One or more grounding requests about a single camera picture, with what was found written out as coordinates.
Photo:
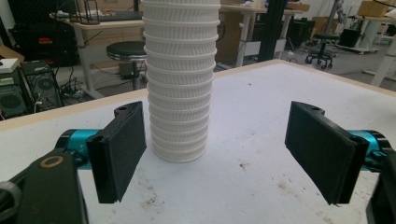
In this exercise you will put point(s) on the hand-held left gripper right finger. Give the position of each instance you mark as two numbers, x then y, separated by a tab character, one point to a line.
320	146

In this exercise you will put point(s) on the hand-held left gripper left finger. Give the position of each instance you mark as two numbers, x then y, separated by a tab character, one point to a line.
120	149

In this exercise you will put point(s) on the stack of white ribbed cups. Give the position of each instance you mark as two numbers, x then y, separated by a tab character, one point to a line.
180	81

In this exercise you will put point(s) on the round black stool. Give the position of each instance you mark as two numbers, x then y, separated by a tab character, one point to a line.
127	57

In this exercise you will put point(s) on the black office chair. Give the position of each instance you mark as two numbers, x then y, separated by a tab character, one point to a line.
322	49

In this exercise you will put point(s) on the light wooden desk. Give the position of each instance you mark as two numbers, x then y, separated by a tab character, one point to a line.
102	40

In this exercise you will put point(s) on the black computer tower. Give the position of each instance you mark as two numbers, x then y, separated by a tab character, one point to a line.
21	88

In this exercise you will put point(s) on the white desk with boxes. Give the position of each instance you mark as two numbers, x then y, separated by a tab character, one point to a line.
378	34

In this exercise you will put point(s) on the black equipment case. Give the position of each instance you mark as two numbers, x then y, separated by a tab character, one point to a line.
43	42

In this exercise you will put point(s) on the cardboard box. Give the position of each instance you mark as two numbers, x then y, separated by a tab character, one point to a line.
373	7

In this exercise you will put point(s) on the black metal post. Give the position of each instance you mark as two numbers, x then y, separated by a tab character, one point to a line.
274	29

